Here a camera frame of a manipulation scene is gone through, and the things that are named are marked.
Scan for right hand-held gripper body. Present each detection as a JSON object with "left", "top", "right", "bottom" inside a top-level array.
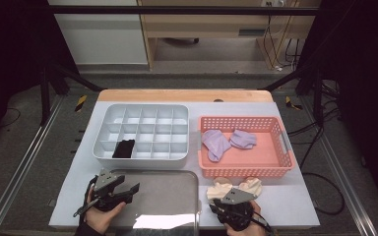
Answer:
[{"left": 220, "top": 186, "right": 259, "bottom": 232}]

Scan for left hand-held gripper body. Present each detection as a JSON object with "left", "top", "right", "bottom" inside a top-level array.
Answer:
[{"left": 91, "top": 168, "right": 126, "bottom": 212}]

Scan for cream sock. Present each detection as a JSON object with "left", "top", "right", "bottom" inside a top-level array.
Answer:
[
  {"left": 237, "top": 176, "right": 264, "bottom": 198},
  {"left": 206, "top": 176, "right": 234, "bottom": 201}
]

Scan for transparent grey box lid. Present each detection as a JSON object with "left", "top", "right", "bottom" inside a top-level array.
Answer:
[{"left": 102, "top": 168, "right": 201, "bottom": 236}]

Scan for black sock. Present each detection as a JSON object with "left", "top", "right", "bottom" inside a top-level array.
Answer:
[{"left": 112, "top": 139, "right": 136, "bottom": 159}]

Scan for purple sock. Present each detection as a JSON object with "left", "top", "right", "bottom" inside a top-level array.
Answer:
[
  {"left": 201, "top": 129, "right": 232, "bottom": 163},
  {"left": 229, "top": 129, "right": 258, "bottom": 150}
]

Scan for grey divided storage box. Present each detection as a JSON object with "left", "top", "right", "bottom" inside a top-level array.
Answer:
[{"left": 92, "top": 102, "right": 191, "bottom": 171}]

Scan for pink perforated basket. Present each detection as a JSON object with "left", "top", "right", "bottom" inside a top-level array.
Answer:
[{"left": 198, "top": 115, "right": 297, "bottom": 180}]

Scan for person's left hand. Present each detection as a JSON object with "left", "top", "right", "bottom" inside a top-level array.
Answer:
[{"left": 84, "top": 187, "right": 127, "bottom": 235}]

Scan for person's right hand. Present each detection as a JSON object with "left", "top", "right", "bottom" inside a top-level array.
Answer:
[{"left": 224, "top": 200, "right": 272, "bottom": 236}]

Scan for yellow black tape strip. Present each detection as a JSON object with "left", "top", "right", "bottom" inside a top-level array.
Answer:
[
  {"left": 284, "top": 95, "right": 304, "bottom": 111},
  {"left": 75, "top": 94, "right": 89, "bottom": 113}
]

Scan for light blue table mat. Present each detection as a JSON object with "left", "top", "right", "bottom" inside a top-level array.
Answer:
[{"left": 48, "top": 100, "right": 321, "bottom": 229}]

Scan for white cabinet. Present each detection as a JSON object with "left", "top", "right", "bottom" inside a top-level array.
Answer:
[{"left": 47, "top": 0, "right": 149, "bottom": 66}]

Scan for black curtain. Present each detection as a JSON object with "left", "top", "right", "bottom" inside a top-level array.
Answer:
[
  {"left": 0, "top": 0, "right": 78, "bottom": 156},
  {"left": 296, "top": 0, "right": 378, "bottom": 227}
]

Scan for light wooden desk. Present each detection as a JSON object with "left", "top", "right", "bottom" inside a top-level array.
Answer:
[{"left": 137, "top": 0, "right": 323, "bottom": 70}]

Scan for white power strip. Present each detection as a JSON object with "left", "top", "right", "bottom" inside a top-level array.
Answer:
[{"left": 261, "top": 0, "right": 288, "bottom": 8}]

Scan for aluminium rail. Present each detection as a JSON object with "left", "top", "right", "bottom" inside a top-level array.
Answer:
[
  {"left": 299, "top": 96, "right": 378, "bottom": 236},
  {"left": 0, "top": 94, "right": 65, "bottom": 236}
]

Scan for black floor cable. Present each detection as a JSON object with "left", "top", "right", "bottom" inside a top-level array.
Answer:
[
  {"left": 286, "top": 107, "right": 347, "bottom": 216},
  {"left": 0, "top": 107, "right": 23, "bottom": 129}
]

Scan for black frame strut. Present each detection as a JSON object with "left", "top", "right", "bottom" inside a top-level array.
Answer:
[
  {"left": 262, "top": 64, "right": 325, "bottom": 128},
  {"left": 38, "top": 62, "right": 103, "bottom": 126}
]

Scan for black cable bundle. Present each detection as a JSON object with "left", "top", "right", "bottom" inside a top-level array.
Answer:
[{"left": 284, "top": 37, "right": 302, "bottom": 72}]

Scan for yellow cable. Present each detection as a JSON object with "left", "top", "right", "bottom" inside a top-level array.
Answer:
[{"left": 264, "top": 0, "right": 301, "bottom": 70}]

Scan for black horizontal frame bar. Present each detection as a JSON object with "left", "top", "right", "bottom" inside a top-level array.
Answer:
[{"left": 45, "top": 5, "right": 323, "bottom": 17}]

